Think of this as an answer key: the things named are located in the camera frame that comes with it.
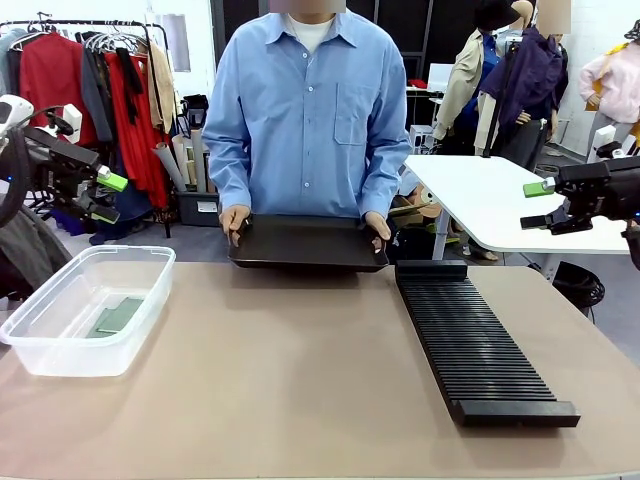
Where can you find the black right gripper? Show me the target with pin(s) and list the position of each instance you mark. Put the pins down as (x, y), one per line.
(605, 190)

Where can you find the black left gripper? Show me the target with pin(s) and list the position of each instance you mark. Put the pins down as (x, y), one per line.
(65, 165)

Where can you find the black plastic tray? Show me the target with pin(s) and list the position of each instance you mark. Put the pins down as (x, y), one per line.
(300, 245)

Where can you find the person's left forearm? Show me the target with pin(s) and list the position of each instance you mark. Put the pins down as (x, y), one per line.
(387, 175)

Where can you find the person's right forearm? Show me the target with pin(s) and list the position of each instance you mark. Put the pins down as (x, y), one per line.
(227, 175)

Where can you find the person's right hand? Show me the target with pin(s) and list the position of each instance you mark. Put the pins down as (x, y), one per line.
(232, 222)

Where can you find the person's left hand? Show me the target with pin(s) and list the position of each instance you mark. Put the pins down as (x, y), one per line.
(379, 227)

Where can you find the navy blue hanging garment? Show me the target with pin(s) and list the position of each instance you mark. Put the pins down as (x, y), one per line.
(134, 200)

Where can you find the white table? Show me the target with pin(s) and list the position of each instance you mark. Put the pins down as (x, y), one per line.
(490, 200)

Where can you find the red hanging dress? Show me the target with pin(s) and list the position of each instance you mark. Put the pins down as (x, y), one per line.
(145, 150)

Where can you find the grey paper roll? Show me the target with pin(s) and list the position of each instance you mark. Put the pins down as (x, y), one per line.
(167, 162)

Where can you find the beige paper roll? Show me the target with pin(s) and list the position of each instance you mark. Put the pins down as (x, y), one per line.
(182, 160)

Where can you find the black storage crate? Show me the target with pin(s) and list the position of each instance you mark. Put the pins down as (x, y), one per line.
(197, 207)

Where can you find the olive paper roll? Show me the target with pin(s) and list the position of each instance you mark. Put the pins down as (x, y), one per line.
(198, 165)

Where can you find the dark grey hanging garment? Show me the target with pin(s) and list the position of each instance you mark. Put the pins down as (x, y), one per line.
(95, 100)

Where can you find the black tripod pole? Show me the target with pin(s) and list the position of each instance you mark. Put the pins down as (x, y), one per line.
(502, 100)

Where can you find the beige hanging garment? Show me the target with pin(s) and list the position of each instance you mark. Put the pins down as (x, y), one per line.
(162, 90)

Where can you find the black office chair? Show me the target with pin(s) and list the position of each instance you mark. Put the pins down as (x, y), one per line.
(195, 112)

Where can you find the red hanging shirt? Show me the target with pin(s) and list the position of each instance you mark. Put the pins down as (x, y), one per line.
(55, 85)

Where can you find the purple jacket mannequin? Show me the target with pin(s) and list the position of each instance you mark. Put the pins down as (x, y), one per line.
(535, 80)

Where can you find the white computer case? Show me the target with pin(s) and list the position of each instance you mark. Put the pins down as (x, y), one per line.
(421, 139)

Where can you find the pink hoodie mannequin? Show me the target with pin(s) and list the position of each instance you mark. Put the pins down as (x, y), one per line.
(612, 90)

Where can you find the beige trench coat mannequin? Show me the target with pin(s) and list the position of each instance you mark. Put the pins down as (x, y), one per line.
(462, 85)

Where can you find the clear plastic box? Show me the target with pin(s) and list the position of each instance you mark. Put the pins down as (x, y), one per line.
(125, 345)

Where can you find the black slotted PCB rack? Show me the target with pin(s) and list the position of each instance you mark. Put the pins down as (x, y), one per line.
(480, 350)

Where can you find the white board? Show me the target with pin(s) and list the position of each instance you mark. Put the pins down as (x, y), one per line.
(441, 77)

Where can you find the light grey hanging garment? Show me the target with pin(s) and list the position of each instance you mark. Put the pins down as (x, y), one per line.
(7, 65)

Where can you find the black metal clothes rack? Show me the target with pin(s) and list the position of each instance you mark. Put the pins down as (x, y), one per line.
(75, 22)

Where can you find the person's blue shirt torso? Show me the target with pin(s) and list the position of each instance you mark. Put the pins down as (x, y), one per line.
(305, 120)

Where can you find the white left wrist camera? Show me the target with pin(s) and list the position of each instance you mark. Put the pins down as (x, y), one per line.
(74, 122)

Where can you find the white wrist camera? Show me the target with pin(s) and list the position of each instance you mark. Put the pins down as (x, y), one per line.
(74, 122)
(604, 142)

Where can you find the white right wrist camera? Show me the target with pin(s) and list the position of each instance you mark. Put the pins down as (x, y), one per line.
(604, 142)

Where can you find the grey wall frame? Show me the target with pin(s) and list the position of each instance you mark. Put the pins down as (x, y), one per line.
(176, 42)

